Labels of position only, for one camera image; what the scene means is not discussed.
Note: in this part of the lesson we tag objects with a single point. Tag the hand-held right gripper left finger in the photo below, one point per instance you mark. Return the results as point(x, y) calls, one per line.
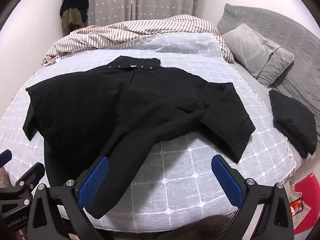
point(93, 181)

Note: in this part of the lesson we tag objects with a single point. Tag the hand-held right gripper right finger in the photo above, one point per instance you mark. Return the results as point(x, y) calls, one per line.
point(227, 181)

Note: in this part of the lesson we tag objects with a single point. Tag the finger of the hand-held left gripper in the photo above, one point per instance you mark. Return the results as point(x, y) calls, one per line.
point(5, 157)
point(33, 173)

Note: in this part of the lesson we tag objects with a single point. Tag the black jacket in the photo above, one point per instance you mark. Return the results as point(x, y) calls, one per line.
point(125, 105)

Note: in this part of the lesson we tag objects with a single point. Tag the light blue grid blanket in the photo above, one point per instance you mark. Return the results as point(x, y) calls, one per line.
point(187, 180)

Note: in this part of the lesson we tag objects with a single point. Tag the red plastic stool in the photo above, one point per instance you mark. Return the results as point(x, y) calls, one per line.
point(306, 190)

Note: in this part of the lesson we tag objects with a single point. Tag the folded black garment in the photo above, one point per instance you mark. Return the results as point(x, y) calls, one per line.
point(292, 122)

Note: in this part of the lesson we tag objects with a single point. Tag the grey bed sheet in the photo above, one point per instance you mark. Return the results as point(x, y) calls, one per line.
point(252, 85)

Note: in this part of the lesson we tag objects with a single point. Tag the grey pillow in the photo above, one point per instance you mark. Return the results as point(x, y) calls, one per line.
point(257, 52)

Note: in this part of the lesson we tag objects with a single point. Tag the hanging olive garment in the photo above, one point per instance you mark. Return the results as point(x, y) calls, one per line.
point(70, 20)

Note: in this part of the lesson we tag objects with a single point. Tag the striped duvet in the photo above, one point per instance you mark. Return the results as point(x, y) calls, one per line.
point(150, 27)

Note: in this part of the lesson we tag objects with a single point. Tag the grey quilted headboard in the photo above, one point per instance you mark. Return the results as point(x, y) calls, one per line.
point(287, 27)

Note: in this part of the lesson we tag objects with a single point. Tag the hanging black garment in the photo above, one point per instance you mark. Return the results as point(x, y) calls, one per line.
point(75, 0)

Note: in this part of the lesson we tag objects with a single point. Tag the grey star-print curtain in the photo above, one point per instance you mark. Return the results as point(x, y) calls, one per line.
point(150, 0)

